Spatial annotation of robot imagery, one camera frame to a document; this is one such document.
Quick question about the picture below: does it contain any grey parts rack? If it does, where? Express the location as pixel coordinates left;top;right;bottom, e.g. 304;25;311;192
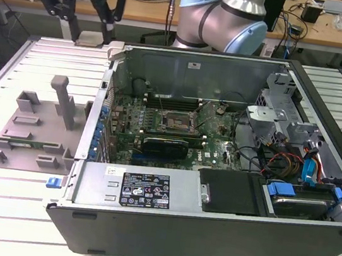
0;66;97;180

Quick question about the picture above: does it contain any open grey PC case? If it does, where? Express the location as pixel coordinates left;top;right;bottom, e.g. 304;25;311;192
40;28;342;256

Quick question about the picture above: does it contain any CPU socket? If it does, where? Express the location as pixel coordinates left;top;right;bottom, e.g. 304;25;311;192
156;107;201;137

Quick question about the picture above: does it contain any blue case latch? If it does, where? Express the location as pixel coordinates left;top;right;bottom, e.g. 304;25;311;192
45;176;63;190

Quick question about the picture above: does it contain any grey case release latch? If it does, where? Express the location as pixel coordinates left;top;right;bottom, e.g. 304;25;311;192
106;39;129;64

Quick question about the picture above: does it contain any black plastic shroud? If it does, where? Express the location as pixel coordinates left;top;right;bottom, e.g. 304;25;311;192
193;166;269;220

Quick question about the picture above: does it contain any green motherboard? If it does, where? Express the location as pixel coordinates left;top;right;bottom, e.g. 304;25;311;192
102;86;248;181

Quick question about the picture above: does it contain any wooden desk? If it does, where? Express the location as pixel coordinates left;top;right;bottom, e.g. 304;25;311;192
0;0;342;59

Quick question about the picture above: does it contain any hard disk in blue carrier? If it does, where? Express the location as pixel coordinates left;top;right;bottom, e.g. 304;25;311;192
259;177;342;226

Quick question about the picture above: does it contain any silver metal drive cage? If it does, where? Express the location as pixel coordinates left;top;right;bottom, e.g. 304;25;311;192
240;67;333;156

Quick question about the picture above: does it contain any wire locking lever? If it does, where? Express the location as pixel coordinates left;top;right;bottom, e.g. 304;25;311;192
189;118;209;134
155;95;168;115

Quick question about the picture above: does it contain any slim black tower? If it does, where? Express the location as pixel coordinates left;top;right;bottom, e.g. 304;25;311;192
262;0;287;35

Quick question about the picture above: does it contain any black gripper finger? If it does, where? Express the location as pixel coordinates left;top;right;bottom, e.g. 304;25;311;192
83;0;128;48
18;0;85;43

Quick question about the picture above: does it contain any blue flat wire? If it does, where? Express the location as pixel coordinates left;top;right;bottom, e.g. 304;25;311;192
300;154;323;188

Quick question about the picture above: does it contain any small black box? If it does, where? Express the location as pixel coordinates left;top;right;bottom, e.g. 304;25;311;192
300;3;322;24

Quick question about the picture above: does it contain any green RAM stick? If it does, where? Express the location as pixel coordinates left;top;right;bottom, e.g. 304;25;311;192
7;138;46;151

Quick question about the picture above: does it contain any metal socket cover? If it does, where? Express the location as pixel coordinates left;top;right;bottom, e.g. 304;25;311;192
191;98;210;119

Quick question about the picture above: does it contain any black graphics card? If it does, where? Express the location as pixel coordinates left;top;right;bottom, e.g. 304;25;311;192
140;133;190;161

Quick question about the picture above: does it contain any black round chassis speaker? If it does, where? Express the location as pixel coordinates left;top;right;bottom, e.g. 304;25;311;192
130;77;148;97

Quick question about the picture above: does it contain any small black device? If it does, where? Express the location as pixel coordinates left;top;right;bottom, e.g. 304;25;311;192
290;23;305;36

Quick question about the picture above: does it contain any black RAM slot bank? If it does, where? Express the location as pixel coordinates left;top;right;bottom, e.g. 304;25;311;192
144;91;202;113
140;123;208;149

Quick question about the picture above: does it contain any red yellow wire bundle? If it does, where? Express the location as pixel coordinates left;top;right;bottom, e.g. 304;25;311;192
265;149;305;179

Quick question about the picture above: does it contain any silver power supply unit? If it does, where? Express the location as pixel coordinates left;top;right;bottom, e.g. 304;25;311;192
71;154;216;222

